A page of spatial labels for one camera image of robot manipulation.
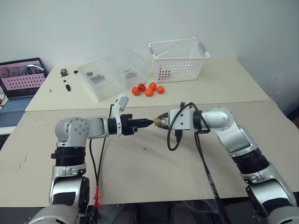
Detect clear plastic storage box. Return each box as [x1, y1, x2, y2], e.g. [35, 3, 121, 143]
[78, 49, 150, 102]

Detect dark grey parts in box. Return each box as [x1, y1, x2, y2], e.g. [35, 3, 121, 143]
[85, 70, 106, 84]

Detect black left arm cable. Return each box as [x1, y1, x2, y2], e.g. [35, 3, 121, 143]
[89, 136, 107, 224]

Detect open laptop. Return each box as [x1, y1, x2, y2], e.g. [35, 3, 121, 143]
[0, 57, 49, 128]

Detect black looping wrist cable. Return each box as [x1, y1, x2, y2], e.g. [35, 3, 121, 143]
[166, 101, 190, 151]

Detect long black right arm cable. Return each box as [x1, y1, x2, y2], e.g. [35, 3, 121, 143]
[188, 101, 231, 224]

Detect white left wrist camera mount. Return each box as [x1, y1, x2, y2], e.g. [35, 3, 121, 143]
[109, 93, 130, 137]

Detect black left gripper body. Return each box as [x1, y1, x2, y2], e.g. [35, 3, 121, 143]
[120, 113, 138, 136]

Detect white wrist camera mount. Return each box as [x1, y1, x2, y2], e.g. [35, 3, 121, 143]
[109, 93, 130, 137]
[169, 108, 195, 132]

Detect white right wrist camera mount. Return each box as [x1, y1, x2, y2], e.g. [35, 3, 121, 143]
[169, 108, 195, 132]

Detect white perforated plastic basket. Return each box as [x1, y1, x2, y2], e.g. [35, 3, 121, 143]
[148, 34, 211, 84]

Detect red tape on cable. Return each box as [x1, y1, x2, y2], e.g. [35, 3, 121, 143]
[93, 185, 104, 211]

